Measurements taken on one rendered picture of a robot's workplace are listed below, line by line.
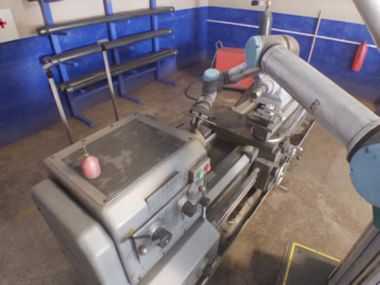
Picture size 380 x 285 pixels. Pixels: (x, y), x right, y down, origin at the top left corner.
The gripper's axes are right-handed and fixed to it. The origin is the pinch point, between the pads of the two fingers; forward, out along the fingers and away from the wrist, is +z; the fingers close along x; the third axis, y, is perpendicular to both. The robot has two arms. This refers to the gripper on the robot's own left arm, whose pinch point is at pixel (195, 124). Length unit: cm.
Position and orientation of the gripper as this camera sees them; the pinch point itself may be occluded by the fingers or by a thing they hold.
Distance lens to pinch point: 136.1
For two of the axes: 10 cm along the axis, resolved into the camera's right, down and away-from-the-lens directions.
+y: 2.4, -6.2, -7.5
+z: -2.9, 6.9, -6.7
